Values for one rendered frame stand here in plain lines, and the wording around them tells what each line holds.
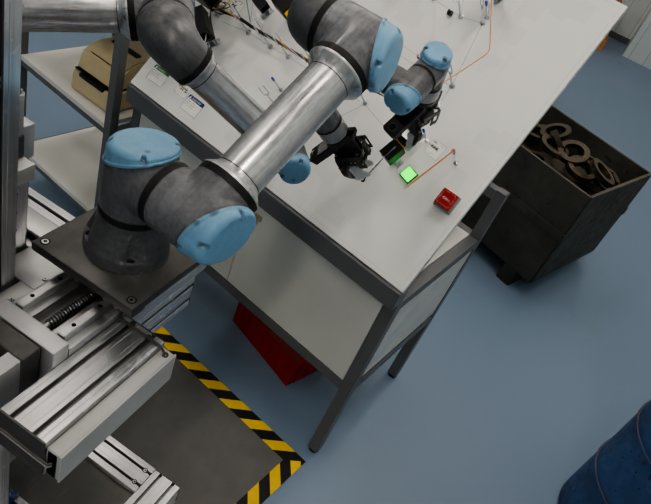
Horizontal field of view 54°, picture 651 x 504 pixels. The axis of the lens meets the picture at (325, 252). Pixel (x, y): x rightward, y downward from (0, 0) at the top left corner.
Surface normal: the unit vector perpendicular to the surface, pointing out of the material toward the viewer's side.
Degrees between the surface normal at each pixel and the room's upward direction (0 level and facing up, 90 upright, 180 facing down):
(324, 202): 50
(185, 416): 0
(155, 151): 8
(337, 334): 90
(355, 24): 35
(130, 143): 7
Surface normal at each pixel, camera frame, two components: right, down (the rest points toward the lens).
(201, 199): 0.01, -0.38
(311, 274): -0.59, 0.35
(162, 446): 0.31, -0.73
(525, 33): -0.26, -0.20
